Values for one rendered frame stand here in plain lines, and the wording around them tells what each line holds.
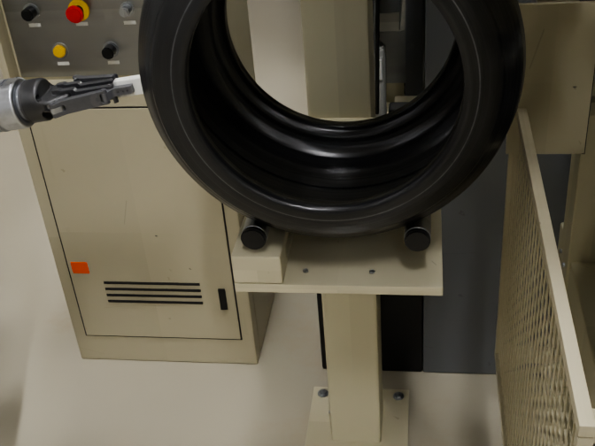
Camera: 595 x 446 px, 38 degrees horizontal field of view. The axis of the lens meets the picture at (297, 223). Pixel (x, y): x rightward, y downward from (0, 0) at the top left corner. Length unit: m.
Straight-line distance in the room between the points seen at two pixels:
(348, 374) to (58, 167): 0.92
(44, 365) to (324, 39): 1.49
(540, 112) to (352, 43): 0.38
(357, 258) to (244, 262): 0.21
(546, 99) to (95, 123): 1.12
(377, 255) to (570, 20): 0.53
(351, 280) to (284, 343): 1.13
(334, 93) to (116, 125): 0.68
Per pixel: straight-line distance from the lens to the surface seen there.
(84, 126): 2.24
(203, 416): 2.45
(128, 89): 1.47
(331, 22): 1.67
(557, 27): 1.61
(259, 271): 1.51
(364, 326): 2.05
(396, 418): 2.38
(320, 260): 1.57
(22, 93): 1.54
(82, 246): 2.44
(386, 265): 1.55
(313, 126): 1.64
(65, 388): 2.64
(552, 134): 1.70
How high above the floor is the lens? 1.72
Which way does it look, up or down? 33 degrees down
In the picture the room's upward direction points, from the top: 5 degrees counter-clockwise
